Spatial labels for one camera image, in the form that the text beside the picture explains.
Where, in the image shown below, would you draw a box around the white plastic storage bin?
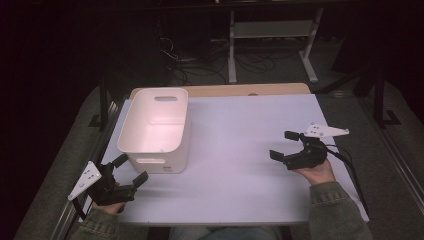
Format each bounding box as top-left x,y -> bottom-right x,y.
117,87 -> 192,175

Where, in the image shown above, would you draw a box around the white metal table frame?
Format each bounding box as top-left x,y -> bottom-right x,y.
227,7 -> 325,85

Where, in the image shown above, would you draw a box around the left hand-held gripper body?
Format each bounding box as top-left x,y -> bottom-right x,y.
67,160 -> 139,207

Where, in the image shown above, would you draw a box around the person's right hand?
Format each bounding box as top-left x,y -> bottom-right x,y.
294,158 -> 337,187

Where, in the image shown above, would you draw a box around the person's left hand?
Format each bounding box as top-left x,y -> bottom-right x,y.
91,181 -> 127,216

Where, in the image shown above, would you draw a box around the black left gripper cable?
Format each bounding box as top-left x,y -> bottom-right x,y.
71,197 -> 88,221

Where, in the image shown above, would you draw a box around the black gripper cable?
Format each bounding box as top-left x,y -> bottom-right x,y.
71,197 -> 88,221
324,144 -> 370,216

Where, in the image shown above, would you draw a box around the black floor cables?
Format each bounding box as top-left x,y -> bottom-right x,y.
159,35 -> 288,87

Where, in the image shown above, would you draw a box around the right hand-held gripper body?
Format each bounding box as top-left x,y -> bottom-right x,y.
282,122 -> 350,171

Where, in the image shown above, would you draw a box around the black metal stand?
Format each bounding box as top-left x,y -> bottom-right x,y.
372,65 -> 403,130
87,73 -> 112,132

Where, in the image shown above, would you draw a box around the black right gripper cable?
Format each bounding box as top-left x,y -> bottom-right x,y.
324,144 -> 370,216

